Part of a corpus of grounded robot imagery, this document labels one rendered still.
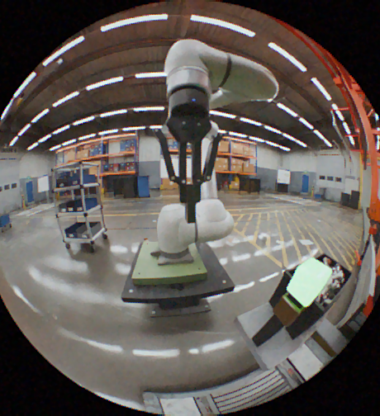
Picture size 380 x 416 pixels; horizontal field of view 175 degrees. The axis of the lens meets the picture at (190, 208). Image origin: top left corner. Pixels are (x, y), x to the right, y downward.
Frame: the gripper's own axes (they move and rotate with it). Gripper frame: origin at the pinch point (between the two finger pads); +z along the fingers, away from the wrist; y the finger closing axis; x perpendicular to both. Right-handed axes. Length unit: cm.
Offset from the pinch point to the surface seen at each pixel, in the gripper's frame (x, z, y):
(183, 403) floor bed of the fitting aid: 36, 62, 10
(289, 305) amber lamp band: 18.4, 9.6, -8.5
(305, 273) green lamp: 17.8, 4.5, -8.6
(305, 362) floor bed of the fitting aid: 45, 63, -42
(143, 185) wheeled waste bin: -520, 11, 100
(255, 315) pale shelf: 12.1, 25.2, -13.2
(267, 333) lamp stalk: 18.6, 18.4, -8.9
